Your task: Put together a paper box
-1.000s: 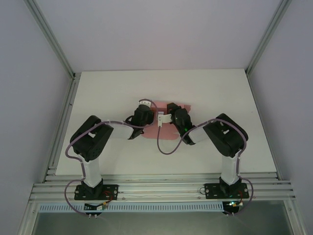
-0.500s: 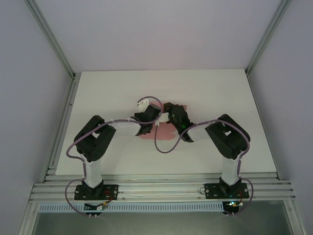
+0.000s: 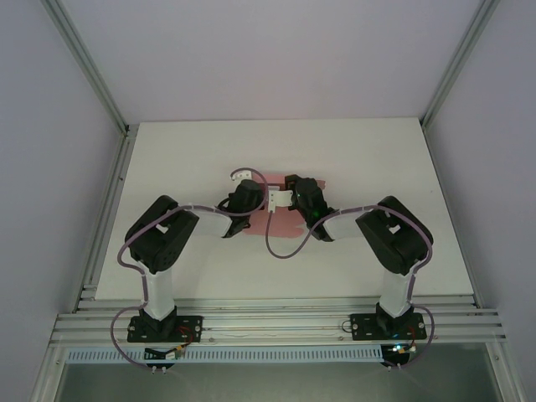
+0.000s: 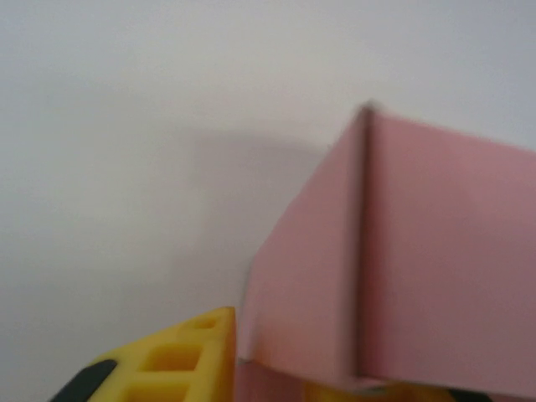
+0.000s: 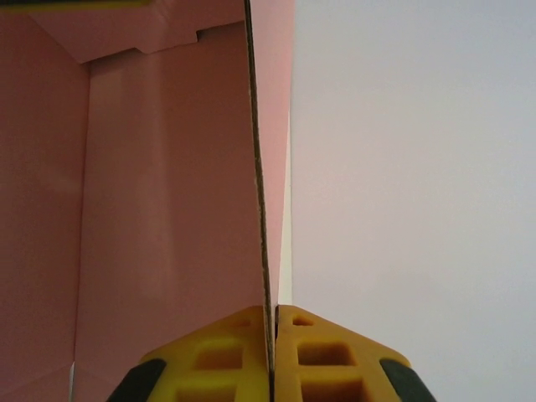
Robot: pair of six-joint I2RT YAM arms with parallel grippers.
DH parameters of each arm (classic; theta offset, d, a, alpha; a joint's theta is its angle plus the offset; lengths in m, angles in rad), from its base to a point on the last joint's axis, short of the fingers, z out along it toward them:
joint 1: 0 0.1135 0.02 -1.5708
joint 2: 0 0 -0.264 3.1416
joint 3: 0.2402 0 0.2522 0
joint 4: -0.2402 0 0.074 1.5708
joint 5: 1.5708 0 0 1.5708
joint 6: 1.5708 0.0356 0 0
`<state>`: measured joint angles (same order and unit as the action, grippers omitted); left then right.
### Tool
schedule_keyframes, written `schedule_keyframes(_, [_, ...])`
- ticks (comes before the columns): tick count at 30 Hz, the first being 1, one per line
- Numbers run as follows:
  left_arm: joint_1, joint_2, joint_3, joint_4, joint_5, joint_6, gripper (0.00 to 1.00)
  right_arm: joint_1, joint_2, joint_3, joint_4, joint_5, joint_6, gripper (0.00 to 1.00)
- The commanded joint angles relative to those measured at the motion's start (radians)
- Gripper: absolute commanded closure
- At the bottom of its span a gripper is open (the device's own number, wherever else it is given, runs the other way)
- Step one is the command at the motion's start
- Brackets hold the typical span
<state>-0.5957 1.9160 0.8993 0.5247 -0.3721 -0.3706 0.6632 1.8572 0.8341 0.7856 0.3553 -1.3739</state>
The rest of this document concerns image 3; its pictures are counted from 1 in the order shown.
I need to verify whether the pink cloth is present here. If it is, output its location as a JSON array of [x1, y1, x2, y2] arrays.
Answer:
[[245, 170, 328, 240]]

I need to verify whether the grey metal sheet panel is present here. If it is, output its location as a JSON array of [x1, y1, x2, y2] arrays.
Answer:
[[54, 341, 503, 402]]

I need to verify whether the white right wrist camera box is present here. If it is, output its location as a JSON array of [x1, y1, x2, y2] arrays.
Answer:
[[267, 188, 295, 213]]

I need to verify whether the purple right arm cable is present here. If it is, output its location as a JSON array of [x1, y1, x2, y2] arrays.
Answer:
[[265, 203, 437, 372]]

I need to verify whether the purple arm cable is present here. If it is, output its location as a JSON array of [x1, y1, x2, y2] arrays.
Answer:
[[109, 167, 271, 372], [265, 203, 437, 372]]

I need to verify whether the aluminium mounting rail base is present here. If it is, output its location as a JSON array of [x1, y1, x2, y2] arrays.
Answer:
[[49, 283, 508, 348]]

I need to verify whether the aluminium table side rail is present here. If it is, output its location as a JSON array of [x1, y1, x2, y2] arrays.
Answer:
[[70, 125, 136, 313]]

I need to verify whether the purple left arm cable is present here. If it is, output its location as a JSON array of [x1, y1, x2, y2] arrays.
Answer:
[[109, 167, 271, 372]]

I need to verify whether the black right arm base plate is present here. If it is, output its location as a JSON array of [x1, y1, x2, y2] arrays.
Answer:
[[349, 312, 428, 341]]

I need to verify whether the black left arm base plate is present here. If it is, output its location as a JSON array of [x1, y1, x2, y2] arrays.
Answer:
[[126, 312, 205, 344]]

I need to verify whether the slotted pale blue cable duct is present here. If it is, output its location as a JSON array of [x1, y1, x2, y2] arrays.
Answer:
[[66, 345, 384, 364]]

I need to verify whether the small wired connector board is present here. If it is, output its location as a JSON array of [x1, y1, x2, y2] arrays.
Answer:
[[144, 345, 188, 362], [384, 342, 419, 359]]

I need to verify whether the aluminium frame post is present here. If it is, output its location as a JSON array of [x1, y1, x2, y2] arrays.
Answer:
[[420, 0, 503, 129], [41, 0, 131, 136]]

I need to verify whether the aluminium frame leg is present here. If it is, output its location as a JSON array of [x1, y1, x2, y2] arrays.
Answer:
[[485, 341, 529, 402], [28, 347, 70, 402]]

